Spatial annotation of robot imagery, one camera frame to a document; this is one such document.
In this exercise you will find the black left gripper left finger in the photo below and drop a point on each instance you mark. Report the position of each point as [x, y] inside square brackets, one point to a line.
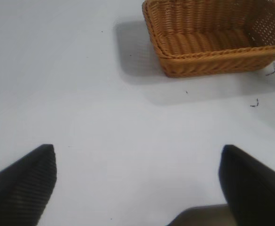
[19, 188]

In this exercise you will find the brown wicker basket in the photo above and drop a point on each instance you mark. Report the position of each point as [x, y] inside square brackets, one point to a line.
[212, 37]

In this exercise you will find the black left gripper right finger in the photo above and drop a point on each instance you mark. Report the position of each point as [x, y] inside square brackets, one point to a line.
[252, 188]

